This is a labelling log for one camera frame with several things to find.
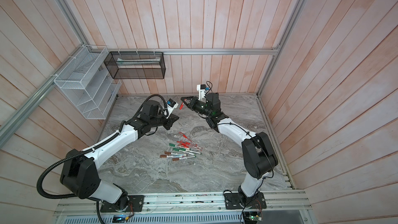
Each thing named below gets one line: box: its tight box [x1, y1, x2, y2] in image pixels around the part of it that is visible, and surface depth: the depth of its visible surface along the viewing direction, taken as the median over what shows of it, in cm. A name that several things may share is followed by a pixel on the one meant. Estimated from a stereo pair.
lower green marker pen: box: [172, 147, 196, 157], surface depth 92 cm
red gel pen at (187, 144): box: [177, 141, 202, 149], surface depth 95 cm
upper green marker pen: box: [168, 143, 191, 150], surface depth 94 cm
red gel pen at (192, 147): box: [180, 144, 203, 150], surface depth 94 cm
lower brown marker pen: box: [172, 156, 196, 162], surface depth 90 cm
